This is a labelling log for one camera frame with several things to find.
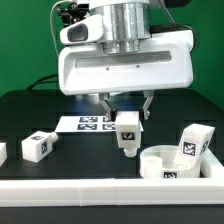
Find black cables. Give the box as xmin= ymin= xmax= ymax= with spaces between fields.
xmin=26 ymin=73 xmax=61 ymax=91

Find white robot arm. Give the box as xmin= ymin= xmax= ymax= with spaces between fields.
xmin=58 ymin=0 xmax=195 ymax=120

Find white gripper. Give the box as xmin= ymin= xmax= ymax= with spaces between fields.
xmin=58 ymin=14 xmax=194 ymax=121

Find white L-shaped fence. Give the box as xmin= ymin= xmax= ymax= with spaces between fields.
xmin=0 ymin=151 xmax=224 ymax=207

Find white round stool seat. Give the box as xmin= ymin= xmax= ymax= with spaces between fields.
xmin=140 ymin=145 xmax=200 ymax=179

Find white cable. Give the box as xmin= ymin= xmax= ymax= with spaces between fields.
xmin=49 ymin=0 xmax=72 ymax=74

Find white block at left edge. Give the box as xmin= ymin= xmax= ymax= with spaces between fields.
xmin=0 ymin=143 xmax=7 ymax=167

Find white marker sheet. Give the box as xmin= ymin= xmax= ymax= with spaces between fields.
xmin=54 ymin=115 xmax=145 ymax=133

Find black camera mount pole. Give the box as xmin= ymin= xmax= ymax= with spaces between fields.
xmin=57 ymin=2 xmax=89 ymax=27

